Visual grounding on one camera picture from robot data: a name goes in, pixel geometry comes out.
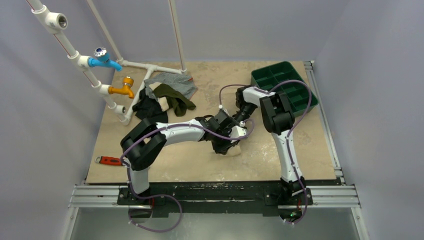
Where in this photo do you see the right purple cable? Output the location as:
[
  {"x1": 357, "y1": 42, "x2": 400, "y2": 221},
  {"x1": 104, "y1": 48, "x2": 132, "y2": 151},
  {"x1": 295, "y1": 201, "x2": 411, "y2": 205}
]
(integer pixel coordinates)
[{"x1": 218, "y1": 79, "x2": 314, "y2": 226}]

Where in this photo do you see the adjustable wrench red handle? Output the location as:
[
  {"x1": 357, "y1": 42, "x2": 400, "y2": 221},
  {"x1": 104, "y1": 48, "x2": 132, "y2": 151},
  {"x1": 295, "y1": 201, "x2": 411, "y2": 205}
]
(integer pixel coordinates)
[{"x1": 94, "y1": 156, "x2": 125, "y2": 166}]

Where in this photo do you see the striped grey underwear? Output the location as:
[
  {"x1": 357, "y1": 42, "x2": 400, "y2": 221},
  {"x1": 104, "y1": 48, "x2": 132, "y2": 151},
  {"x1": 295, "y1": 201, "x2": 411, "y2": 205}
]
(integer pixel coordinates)
[{"x1": 143, "y1": 72, "x2": 198, "y2": 100}]

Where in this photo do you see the black underwear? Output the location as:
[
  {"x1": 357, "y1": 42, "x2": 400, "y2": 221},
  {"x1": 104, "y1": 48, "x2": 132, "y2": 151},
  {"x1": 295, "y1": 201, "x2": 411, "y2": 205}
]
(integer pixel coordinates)
[{"x1": 132, "y1": 89, "x2": 170, "y2": 123}]

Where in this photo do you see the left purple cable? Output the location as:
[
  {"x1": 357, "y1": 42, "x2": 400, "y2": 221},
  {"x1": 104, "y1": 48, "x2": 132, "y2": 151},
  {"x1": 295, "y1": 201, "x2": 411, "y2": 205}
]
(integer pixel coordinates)
[{"x1": 119, "y1": 118, "x2": 256, "y2": 233}]

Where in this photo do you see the orange tap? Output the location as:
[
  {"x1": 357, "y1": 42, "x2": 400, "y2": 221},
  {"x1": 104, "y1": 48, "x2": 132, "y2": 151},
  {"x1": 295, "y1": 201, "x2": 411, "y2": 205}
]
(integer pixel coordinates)
[{"x1": 107, "y1": 76, "x2": 135, "y2": 99}]

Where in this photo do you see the beige underwear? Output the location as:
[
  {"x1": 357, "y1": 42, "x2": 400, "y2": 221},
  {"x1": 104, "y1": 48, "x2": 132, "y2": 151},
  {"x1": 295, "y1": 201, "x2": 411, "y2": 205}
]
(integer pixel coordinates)
[{"x1": 224, "y1": 144, "x2": 241, "y2": 157}]

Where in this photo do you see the purple cable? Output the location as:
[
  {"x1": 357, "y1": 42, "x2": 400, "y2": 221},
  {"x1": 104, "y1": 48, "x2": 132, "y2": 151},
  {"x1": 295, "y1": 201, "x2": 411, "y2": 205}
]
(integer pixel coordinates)
[
  {"x1": 119, "y1": 118, "x2": 256, "y2": 233},
  {"x1": 218, "y1": 79, "x2": 314, "y2": 226}
]

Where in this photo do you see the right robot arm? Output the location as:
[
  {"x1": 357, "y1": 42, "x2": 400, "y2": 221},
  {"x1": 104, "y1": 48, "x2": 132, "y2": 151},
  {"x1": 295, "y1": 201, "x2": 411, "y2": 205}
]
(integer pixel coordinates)
[{"x1": 233, "y1": 85, "x2": 306, "y2": 204}]

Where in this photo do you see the green compartment tray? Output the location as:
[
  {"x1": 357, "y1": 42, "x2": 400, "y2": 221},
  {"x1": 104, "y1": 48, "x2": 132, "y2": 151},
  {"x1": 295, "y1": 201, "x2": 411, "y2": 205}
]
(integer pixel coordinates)
[{"x1": 250, "y1": 61, "x2": 309, "y2": 117}]

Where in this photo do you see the blue tap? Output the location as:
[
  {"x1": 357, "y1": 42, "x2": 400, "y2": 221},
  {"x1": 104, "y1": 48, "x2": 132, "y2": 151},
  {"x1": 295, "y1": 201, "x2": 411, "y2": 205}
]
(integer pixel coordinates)
[{"x1": 87, "y1": 47, "x2": 123, "y2": 72}]

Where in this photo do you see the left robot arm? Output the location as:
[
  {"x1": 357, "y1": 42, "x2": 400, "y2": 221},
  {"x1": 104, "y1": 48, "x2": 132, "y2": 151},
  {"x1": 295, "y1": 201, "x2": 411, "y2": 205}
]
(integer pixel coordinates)
[{"x1": 120, "y1": 111, "x2": 247, "y2": 205}]

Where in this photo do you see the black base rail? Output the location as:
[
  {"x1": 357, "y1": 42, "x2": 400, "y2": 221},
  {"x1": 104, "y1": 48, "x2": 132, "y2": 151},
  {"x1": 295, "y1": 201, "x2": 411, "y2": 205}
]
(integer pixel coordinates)
[{"x1": 117, "y1": 180, "x2": 314, "y2": 221}]

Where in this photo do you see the dark green underwear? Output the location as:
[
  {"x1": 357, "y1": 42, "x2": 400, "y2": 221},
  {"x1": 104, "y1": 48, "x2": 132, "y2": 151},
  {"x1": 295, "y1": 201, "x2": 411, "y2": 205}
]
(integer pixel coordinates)
[{"x1": 149, "y1": 82, "x2": 196, "y2": 117}]

